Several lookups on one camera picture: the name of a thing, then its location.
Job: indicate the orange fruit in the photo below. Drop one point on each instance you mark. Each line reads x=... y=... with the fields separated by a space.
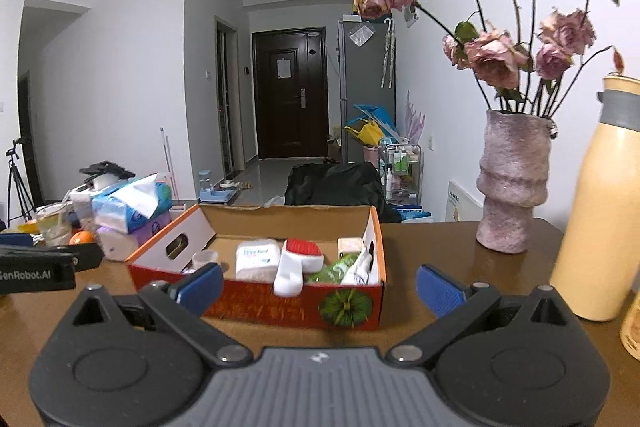
x=81 y=238

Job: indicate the blue and yellow bags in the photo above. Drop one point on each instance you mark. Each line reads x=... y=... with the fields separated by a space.
x=372 y=127

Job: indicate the cream cube box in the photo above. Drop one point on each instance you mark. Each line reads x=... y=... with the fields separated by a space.
x=349 y=247

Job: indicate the dark brown door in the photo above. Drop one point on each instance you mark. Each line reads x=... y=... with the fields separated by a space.
x=290 y=107

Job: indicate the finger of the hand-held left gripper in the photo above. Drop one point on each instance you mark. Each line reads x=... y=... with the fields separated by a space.
x=87 y=254
x=15 y=240

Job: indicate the dried pink roses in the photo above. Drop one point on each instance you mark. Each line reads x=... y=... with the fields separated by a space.
x=492 y=52

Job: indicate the grey refrigerator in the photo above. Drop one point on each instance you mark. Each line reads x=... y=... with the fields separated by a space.
x=362 y=77

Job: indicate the translucent cotton swab box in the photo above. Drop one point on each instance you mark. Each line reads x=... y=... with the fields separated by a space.
x=257 y=259

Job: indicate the clear plastic cup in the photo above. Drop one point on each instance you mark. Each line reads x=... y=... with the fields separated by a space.
x=52 y=224

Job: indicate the blue tissue pack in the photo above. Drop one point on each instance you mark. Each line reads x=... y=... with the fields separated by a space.
x=125 y=207

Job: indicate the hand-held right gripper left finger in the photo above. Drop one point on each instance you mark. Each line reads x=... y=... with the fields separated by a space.
x=200 y=287

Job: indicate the small white cup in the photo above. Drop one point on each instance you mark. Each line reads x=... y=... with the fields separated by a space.
x=206 y=259

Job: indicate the yellow thermos jug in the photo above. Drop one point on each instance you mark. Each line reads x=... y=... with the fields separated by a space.
x=595 y=217

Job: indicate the purple tissue pack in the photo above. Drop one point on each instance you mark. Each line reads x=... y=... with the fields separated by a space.
x=120 y=244

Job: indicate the white hanging umbrella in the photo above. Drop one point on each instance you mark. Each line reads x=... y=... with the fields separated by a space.
x=387 y=52

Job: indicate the rolling cart with bottles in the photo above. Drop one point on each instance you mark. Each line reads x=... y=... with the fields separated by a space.
x=400 y=167

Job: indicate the black bag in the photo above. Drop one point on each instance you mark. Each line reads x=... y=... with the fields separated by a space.
x=332 y=184

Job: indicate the pink textured vase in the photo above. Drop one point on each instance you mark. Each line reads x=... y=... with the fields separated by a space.
x=512 y=182

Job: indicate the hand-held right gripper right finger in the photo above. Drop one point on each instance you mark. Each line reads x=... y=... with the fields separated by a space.
x=440 y=288

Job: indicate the clear container white lid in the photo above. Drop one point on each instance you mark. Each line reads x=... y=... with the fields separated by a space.
x=82 y=207

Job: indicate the black flat item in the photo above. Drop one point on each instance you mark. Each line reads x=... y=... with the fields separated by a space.
x=107 y=169

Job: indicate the green spray bottle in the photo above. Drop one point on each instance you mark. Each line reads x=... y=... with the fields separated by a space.
x=330 y=273

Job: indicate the red cardboard box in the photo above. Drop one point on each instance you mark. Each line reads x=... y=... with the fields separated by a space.
x=270 y=307

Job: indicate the small white spray bottle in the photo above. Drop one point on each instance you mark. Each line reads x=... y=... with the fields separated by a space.
x=359 y=272

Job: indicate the yellow bear mug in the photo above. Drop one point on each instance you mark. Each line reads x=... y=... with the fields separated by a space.
x=632 y=332

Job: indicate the pet water dispenser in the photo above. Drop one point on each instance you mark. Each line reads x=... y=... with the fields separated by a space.
x=215 y=192

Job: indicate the black tripod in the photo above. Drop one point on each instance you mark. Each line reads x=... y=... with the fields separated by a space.
x=17 y=187

